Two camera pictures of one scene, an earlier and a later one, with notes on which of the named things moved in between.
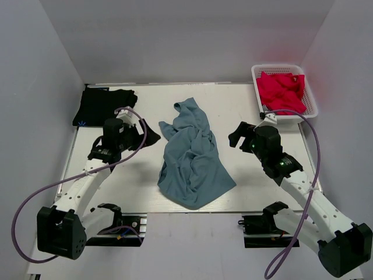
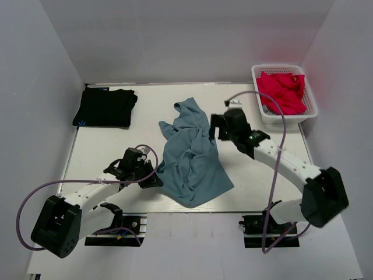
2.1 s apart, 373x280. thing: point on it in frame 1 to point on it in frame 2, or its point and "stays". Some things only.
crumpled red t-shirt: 284,91 stays
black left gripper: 151,137 to 153,181
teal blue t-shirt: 193,171 stays
